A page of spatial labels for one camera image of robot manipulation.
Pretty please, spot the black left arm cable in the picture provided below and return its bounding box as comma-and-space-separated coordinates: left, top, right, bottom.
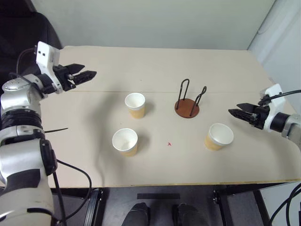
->
8, 48, 45, 99

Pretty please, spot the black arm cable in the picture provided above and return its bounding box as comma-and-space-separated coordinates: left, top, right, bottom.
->
8, 48, 45, 99
258, 89, 301, 105

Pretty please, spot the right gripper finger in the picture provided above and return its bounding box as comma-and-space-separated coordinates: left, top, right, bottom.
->
236, 103, 255, 114
228, 108, 253, 123

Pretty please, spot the black metal table leg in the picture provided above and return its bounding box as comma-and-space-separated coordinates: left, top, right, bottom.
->
212, 186, 227, 226
88, 188, 104, 226

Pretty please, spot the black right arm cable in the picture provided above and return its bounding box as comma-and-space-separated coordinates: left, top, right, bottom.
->
258, 89, 301, 105

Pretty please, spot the black left elbow cable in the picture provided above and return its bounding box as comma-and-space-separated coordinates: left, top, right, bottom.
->
52, 159, 93, 226

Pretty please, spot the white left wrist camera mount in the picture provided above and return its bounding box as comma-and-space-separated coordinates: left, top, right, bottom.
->
35, 41, 63, 94

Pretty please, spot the black office chair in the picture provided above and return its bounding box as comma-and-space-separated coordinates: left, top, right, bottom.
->
0, 0, 63, 82

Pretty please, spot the black floor tape strip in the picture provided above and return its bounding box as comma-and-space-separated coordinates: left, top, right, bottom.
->
137, 193, 181, 201

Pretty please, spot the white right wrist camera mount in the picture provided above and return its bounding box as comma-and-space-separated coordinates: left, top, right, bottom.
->
258, 83, 289, 134

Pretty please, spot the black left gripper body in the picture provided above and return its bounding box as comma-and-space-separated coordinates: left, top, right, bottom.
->
53, 64, 77, 91

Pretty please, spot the brown ripple paper cup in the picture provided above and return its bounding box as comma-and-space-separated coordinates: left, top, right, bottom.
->
112, 128, 139, 157
204, 123, 234, 152
124, 92, 146, 119

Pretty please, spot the black floor cable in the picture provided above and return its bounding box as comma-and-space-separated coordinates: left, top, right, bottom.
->
269, 182, 301, 226

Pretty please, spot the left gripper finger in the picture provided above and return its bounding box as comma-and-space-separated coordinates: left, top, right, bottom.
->
73, 70, 97, 85
66, 63, 86, 75

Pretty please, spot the dark rounded shape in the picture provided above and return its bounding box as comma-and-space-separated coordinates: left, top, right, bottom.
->
122, 202, 151, 226
173, 203, 204, 226

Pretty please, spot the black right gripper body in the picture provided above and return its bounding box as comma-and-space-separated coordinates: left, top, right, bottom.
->
249, 105, 271, 130

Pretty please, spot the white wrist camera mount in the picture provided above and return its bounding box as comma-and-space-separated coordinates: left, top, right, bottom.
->
258, 83, 289, 134
35, 41, 63, 94

